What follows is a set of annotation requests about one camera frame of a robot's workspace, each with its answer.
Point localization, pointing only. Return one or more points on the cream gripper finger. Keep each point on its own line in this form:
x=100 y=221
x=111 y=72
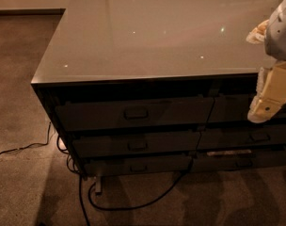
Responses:
x=271 y=93
x=257 y=34

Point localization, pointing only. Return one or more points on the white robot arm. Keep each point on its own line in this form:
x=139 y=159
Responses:
x=275 y=36

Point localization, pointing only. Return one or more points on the dark grey drawer cabinet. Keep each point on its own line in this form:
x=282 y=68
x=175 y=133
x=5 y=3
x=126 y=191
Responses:
x=133 y=50

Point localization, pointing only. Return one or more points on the dark wall baseboard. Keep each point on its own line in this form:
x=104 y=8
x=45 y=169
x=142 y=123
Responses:
x=31 y=11

